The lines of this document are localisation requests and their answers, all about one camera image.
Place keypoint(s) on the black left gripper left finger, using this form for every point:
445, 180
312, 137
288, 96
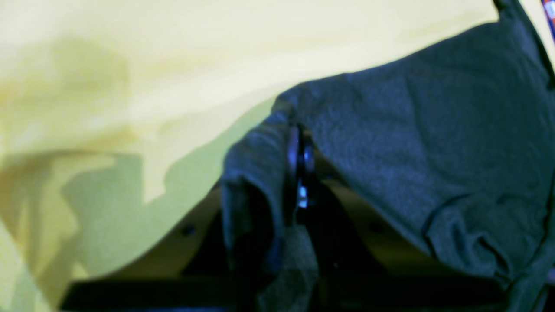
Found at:
195, 247

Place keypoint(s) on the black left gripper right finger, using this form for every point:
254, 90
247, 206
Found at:
348, 234

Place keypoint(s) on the dark green long-sleeve shirt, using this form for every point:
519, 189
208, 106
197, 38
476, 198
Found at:
453, 145

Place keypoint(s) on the yellow table cloth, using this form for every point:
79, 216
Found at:
116, 115

